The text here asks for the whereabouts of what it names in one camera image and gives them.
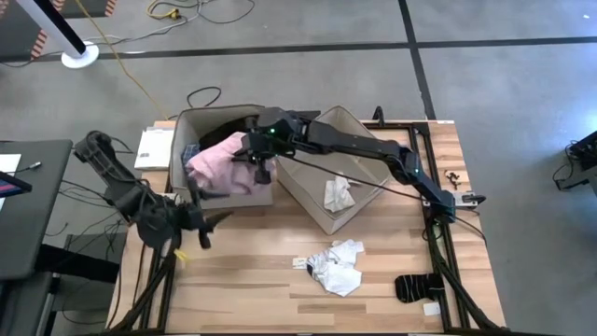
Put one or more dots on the plain white cloth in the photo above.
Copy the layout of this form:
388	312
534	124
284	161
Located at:
338	196

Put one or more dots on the black striped sock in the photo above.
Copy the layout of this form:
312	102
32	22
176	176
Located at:
415	288

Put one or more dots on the white pole round base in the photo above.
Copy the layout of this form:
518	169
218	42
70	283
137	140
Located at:
46	21

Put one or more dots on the white paper label tag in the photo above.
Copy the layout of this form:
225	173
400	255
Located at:
432	309
299	263

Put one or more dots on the black mat orange-striped edge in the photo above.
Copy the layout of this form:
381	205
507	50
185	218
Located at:
18	28

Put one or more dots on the white paper sheet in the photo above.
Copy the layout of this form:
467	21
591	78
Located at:
8	164

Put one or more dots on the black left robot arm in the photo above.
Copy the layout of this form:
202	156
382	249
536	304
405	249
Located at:
116	186

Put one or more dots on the pink garment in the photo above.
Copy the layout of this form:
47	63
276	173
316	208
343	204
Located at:
219	168

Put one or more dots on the black desk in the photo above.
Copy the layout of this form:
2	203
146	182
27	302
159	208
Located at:
37	210

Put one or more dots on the small black bracket pieces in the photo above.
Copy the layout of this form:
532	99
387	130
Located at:
452	178

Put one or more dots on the black clamp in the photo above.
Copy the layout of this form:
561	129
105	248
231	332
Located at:
379	116

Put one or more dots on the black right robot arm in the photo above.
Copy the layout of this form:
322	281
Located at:
354	140

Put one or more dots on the white cardboard box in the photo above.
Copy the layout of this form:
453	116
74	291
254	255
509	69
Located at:
154	149

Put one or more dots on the black aluminium rig frame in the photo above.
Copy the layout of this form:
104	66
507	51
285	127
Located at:
396	125

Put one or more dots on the tablet screen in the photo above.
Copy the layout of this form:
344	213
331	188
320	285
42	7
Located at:
11	186

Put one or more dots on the white socks teal stripes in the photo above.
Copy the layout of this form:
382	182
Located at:
336	273

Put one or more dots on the yellow tape tag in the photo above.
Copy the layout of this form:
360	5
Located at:
181	256

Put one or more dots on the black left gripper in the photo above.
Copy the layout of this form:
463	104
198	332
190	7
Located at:
189	217

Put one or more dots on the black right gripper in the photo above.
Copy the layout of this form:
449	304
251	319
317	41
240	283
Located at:
263	142

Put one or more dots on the beige fabric storage bin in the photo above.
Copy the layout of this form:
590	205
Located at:
308	186
242	200

